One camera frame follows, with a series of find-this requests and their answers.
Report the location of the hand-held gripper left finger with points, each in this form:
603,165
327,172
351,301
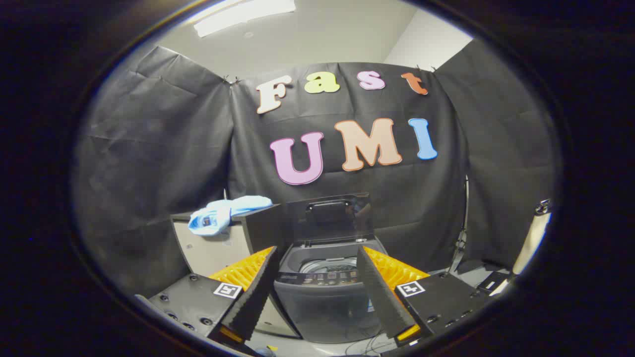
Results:
250,297

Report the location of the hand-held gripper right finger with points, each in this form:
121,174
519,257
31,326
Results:
379,297

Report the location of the dark grey washing machine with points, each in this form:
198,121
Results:
322,307

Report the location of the light blue garment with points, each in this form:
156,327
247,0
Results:
218,214

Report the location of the grey cabinet with white door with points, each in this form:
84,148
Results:
213,253

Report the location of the black backdrop cloth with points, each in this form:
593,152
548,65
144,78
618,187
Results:
377,208

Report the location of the black box on floor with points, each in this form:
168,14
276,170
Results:
492,281

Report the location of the thin metal stand pole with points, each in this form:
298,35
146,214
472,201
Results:
464,218

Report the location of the beige pole with metal clamp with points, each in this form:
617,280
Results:
533,238

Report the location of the ceiling light panel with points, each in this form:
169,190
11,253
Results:
238,12

